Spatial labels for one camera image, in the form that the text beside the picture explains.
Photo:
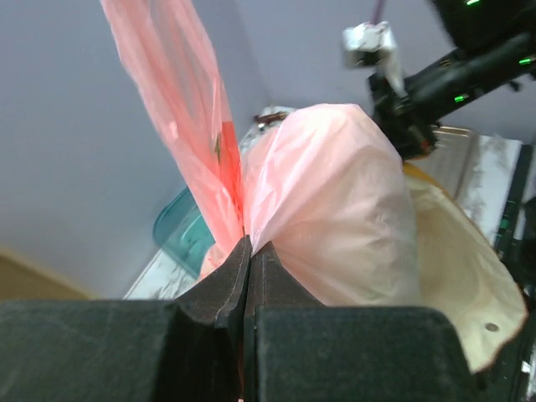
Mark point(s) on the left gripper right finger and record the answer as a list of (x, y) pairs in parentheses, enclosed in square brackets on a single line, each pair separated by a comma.
[(297, 349)]

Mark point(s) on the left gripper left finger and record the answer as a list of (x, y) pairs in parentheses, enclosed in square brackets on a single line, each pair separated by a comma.
[(187, 349)]

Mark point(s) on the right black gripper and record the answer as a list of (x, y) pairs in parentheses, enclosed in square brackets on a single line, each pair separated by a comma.
[(395, 116)]

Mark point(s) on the pink plastic grocery bag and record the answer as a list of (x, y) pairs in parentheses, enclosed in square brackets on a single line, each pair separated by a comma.
[(325, 188)]

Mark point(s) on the orange tote bag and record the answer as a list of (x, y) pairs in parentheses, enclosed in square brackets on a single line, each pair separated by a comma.
[(461, 275)]

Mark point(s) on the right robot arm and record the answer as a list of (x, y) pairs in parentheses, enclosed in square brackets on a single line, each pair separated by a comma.
[(494, 45)]

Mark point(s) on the silver metal tray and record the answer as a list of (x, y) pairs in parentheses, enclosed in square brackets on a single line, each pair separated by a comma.
[(476, 170)]

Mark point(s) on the teal transparent plastic container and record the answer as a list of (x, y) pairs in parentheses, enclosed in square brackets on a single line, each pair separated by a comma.
[(181, 232)]

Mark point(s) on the small brown silver tool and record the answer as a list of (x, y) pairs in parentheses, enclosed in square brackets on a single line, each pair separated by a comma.
[(270, 118)]

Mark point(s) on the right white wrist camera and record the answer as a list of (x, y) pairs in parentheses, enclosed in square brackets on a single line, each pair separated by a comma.
[(373, 45)]

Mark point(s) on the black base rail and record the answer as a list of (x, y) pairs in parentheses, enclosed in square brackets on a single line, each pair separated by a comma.
[(512, 376)]

